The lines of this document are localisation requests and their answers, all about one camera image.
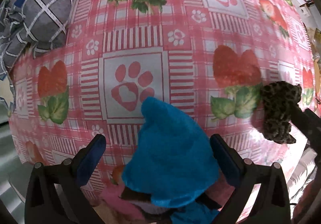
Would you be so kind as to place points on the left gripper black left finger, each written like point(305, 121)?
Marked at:
point(42, 203)

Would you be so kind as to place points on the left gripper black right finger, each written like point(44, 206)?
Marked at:
point(272, 204)

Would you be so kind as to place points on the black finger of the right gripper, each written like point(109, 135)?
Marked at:
point(309, 124)

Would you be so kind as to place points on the leopard print scrunchie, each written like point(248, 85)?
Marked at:
point(279, 98)

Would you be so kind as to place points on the blue fuzzy cloth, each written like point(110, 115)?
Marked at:
point(173, 162)
point(194, 213)

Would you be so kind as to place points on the pink fuzzy scrunchie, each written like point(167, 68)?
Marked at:
point(111, 195)

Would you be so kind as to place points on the pink strawberry paw tablecloth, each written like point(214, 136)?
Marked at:
point(207, 58)

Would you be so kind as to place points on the grey checked blanket with star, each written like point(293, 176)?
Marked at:
point(42, 24)

